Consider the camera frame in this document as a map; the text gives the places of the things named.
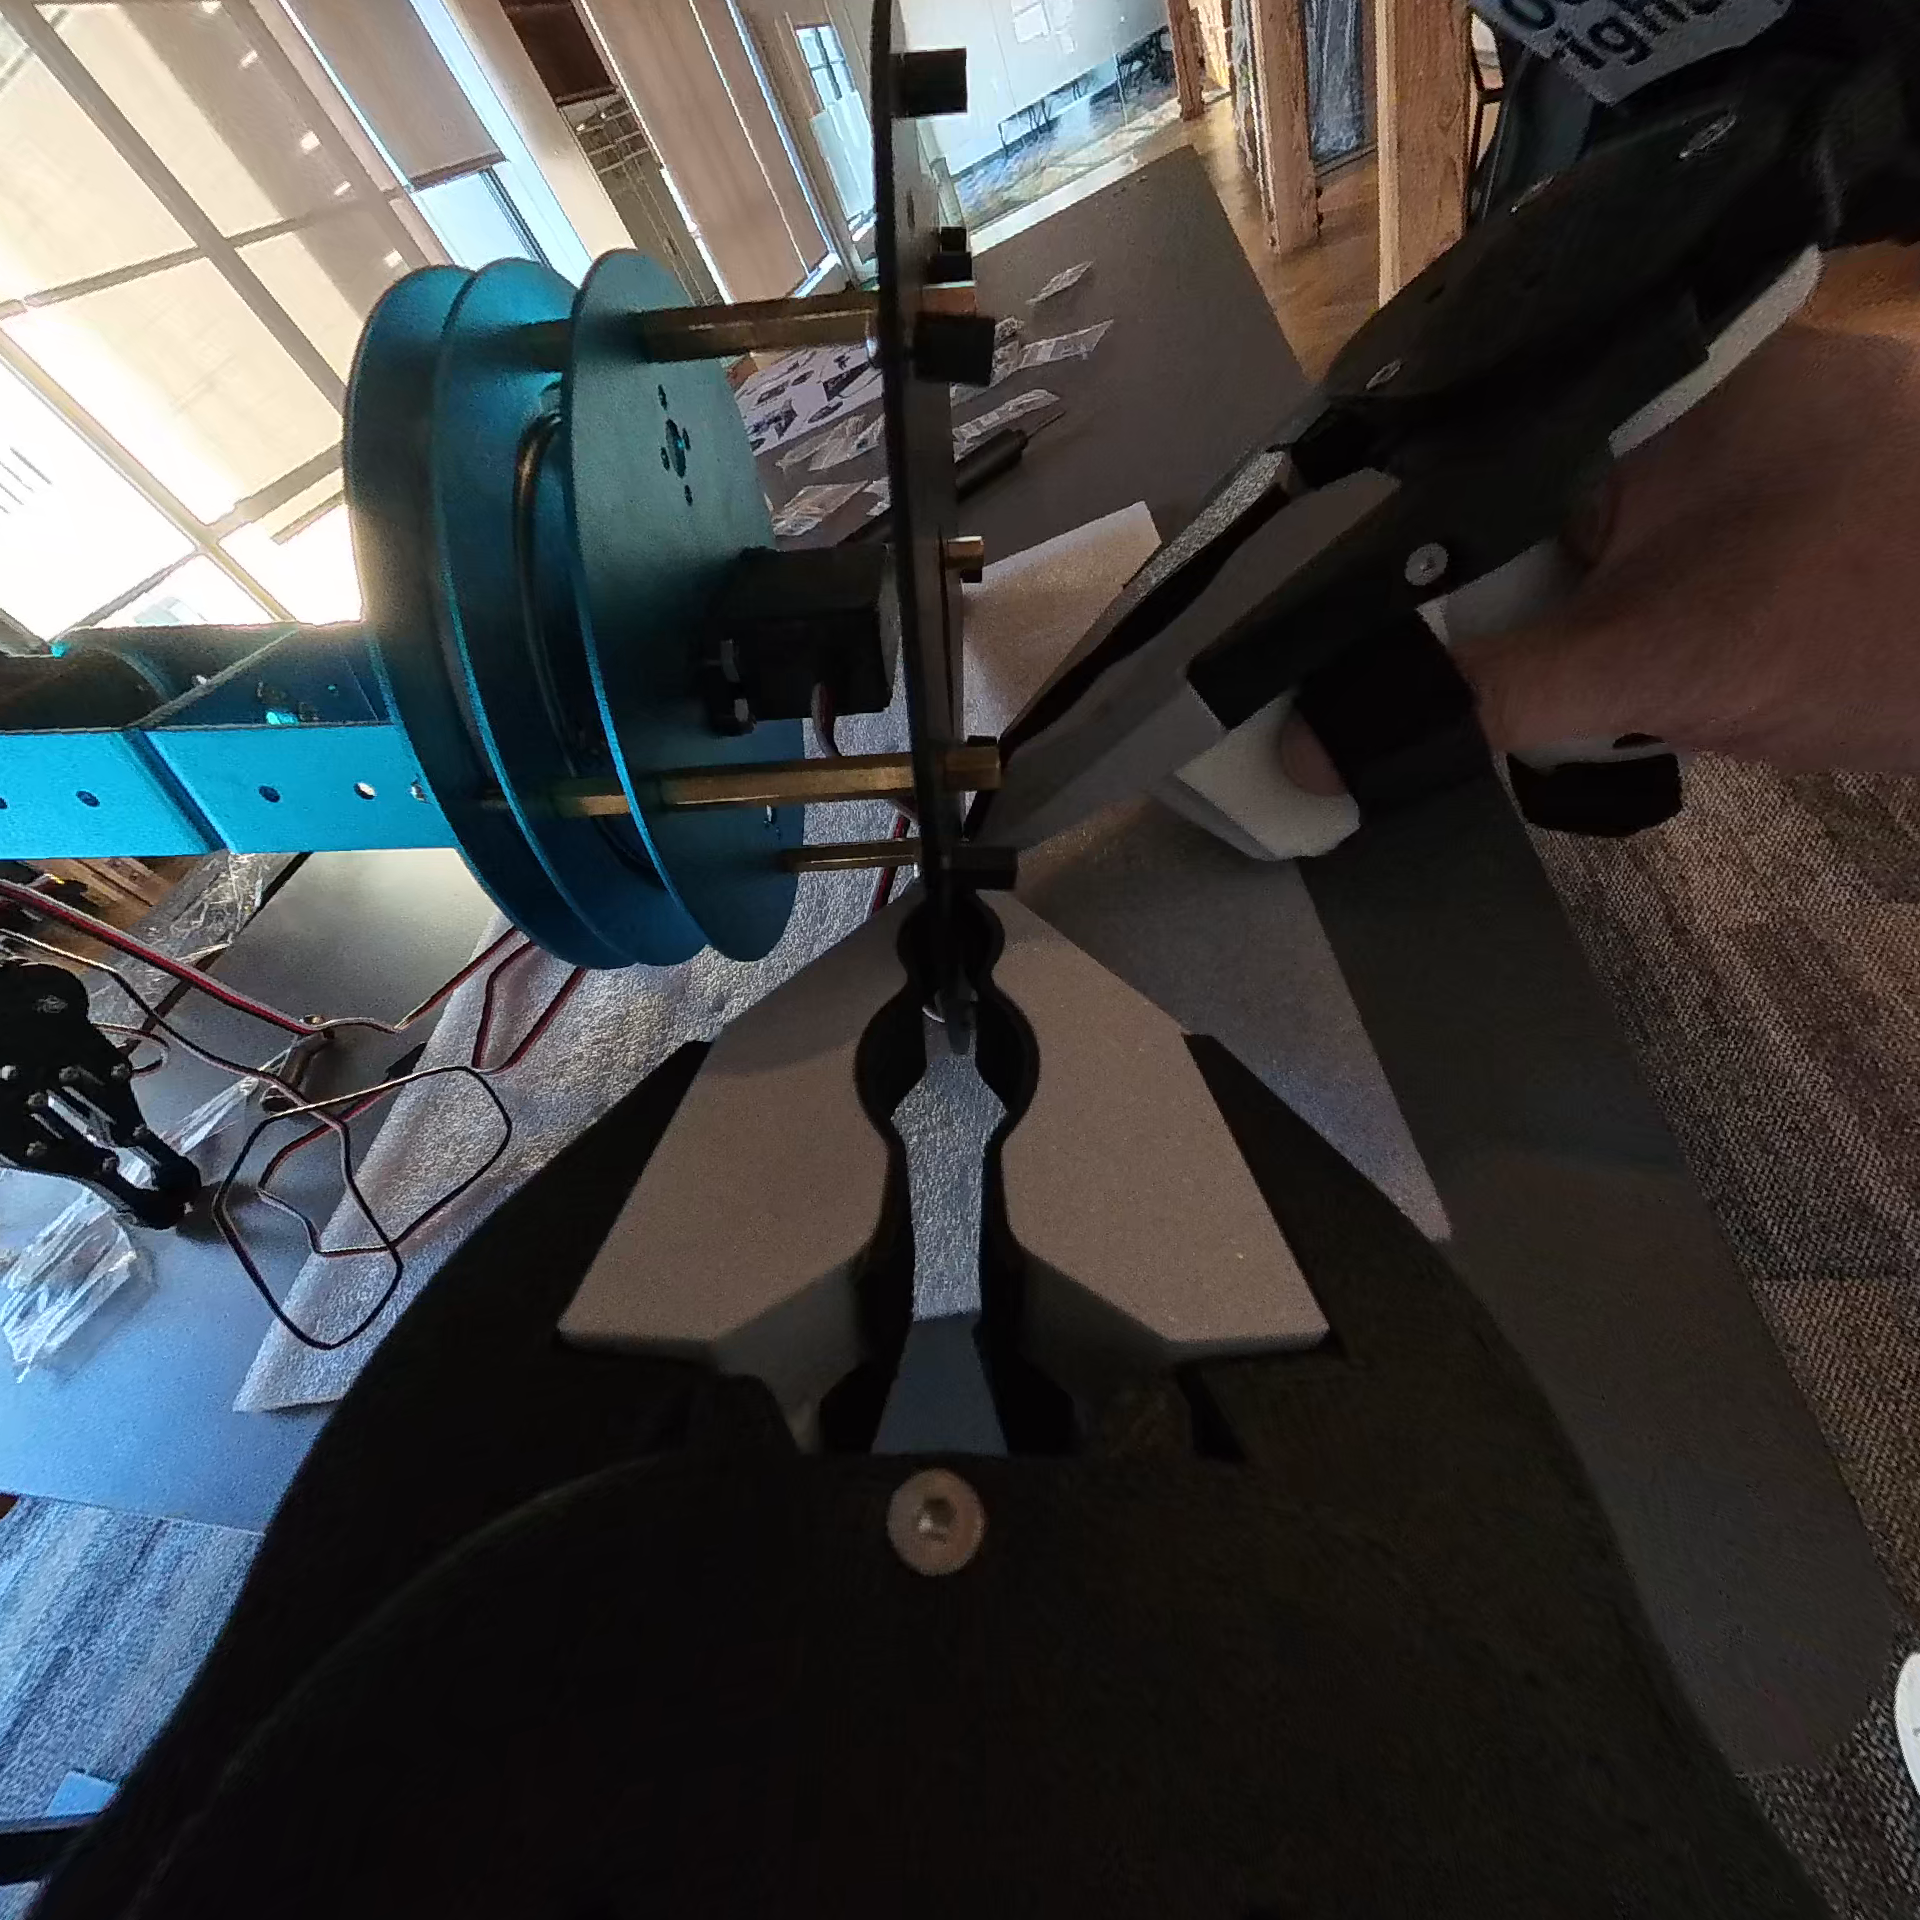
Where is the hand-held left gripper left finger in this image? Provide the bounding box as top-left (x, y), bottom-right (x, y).
top-left (555, 895), bottom-right (945, 1453)

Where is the beige roller blind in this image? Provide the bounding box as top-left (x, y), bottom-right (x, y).
top-left (276, 0), bottom-right (509, 194)

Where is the dark grey desk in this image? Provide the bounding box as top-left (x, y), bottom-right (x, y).
top-left (0, 141), bottom-right (1900, 1778)

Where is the group of small parts bags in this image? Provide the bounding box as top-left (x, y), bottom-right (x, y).
top-left (735, 262), bottom-right (1119, 541)

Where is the wooden post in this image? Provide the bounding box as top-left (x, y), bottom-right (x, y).
top-left (1242, 0), bottom-right (1325, 256)
top-left (1371, 0), bottom-right (1484, 307)

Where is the black robot claw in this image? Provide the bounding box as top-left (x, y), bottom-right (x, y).
top-left (0, 944), bottom-right (203, 1234)

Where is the black screwdriver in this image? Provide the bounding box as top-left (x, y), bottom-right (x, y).
top-left (951, 415), bottom-right (1070, 501)

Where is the printed instruction sheet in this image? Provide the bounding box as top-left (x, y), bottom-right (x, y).
top-left (735, 343), bottom-right (889, 451)

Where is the red black servo cable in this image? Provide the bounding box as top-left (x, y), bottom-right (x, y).
top-left (211, 918), bottom-right (589, 1352)
top-left (0, 877), bottom-right (324, 1051)

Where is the blue hobby robot arm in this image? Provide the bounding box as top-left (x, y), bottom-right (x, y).
top-left (0, 0), bottom-right (1021, 1045)

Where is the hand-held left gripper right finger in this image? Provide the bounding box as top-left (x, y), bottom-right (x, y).
top-left (959, 890), bottom-right (1333, 1453)

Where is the person's right hand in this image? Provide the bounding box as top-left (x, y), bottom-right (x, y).
top-left (1289, 270), bottom-right (1920, 803)

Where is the crumpled clear plastic wrap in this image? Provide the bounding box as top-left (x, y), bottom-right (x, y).
top-left (82, 853), bottom-right (279, 976)

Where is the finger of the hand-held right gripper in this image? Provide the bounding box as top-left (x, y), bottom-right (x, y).
top-left (990, 447), bottom-right (1389, 782)
top-left (975, 469), bottom-right (1450, 848)

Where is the small clear plastic bag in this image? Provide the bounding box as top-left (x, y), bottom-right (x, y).
top-left (150, 1067), bottom-right (294, 1161)

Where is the large glass window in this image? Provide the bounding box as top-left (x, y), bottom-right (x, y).
top-left (0, 0), bottom-right (841, 663)

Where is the grey foam sheet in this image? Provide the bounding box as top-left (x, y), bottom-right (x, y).
top-left (230, 502), bottom-right (1450, 1419)

